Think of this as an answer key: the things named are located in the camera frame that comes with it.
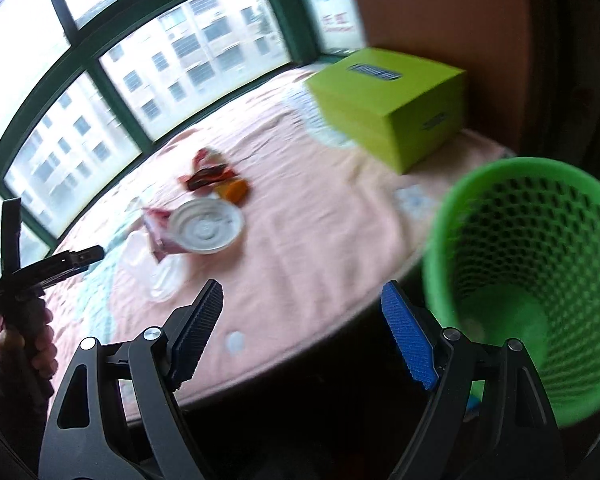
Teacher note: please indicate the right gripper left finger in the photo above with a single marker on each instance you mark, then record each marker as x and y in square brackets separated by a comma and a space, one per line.
[115, 415]

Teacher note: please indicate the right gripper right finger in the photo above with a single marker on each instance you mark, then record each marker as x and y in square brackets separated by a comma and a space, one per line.
[488, 415]

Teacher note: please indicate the grey round plastic lid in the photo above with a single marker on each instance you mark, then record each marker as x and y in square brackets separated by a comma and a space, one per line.
[205, 226]

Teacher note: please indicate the orange snack bag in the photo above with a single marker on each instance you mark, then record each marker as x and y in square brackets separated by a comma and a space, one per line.
[207, 176]

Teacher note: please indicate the small orange gold wrapper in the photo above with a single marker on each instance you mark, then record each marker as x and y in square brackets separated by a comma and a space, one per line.
[233, 191]

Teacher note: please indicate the person's left hand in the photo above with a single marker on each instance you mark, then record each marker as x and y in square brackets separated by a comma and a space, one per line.
[14, 362]

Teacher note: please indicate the clear round plastic cup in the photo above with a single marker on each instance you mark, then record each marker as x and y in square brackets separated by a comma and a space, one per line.
[169, 276]

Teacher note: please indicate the pink red foil packet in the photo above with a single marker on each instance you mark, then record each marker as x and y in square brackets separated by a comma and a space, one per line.
[162, 244]

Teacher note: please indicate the green plastic mesh wastebasket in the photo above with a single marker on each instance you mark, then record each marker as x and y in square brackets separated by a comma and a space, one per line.
[514, 252]

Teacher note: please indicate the crumpled red white wrapper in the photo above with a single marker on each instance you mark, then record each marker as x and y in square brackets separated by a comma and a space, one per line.
[208, 158]

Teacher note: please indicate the pink cartoon bed blanket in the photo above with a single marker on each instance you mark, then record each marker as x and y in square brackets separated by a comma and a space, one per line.
[326, 225]

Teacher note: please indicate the lime green cardboard box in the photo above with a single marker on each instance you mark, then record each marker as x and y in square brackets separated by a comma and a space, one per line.
[398, 107]

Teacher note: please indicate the green window frame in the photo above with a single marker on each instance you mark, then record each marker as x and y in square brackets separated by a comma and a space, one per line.
[89, 89]

